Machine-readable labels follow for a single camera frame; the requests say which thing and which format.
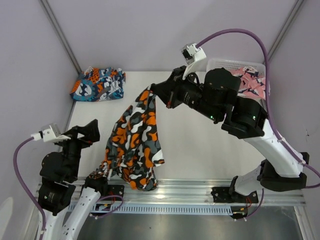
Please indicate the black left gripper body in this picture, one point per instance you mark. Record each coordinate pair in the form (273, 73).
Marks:
(72, 147)

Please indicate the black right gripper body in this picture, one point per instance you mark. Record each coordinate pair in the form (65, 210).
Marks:
(185, 91)

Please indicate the orange camouflage shorts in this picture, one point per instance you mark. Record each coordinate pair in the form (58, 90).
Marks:
(133, 149)

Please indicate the blue orange patterned shorts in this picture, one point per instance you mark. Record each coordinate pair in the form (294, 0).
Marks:
(99, 84)

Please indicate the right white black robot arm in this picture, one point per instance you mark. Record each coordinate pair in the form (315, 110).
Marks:
(217, 99)

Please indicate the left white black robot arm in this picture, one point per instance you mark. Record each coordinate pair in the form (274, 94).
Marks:
(59, 170)

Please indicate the pink white patterned shorts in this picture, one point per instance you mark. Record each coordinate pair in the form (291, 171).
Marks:
(253, 83)

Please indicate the white perforated plastic basket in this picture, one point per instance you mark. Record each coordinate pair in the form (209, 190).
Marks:
(216, 63)

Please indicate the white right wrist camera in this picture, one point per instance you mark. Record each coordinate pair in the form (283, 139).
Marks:
(194, 57)

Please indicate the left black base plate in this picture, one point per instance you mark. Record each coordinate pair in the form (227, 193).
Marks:
(115, 190)

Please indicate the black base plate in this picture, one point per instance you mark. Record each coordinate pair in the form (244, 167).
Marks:
(220, 194)
(115, 190)

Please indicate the white slotted cable duct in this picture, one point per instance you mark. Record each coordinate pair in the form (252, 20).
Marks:
(171, 209)

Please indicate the aluminium front rail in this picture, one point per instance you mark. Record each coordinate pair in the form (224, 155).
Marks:
(198, 192)

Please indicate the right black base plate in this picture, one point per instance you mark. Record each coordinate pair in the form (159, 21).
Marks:
(220, 194)

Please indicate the right aluminium frame post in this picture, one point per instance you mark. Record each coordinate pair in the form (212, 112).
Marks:
(286, 26)

